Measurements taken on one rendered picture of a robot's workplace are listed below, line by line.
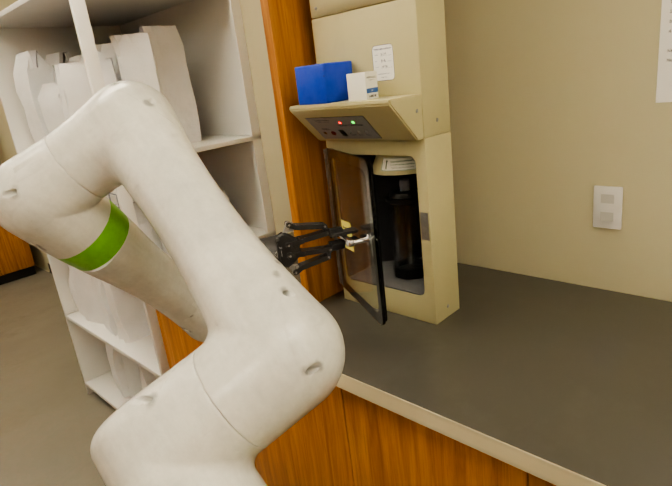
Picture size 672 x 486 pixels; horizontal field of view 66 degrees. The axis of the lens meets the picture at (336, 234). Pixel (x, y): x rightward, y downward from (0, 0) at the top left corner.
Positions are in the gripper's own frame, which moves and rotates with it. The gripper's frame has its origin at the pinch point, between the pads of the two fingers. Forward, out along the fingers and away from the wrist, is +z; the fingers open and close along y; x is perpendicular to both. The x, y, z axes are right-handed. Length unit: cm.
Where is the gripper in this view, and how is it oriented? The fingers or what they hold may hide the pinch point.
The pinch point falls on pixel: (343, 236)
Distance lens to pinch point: 124.9
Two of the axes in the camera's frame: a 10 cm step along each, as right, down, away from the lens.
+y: -1.2, -9.5, -2.9
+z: 9.4, -2.0, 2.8
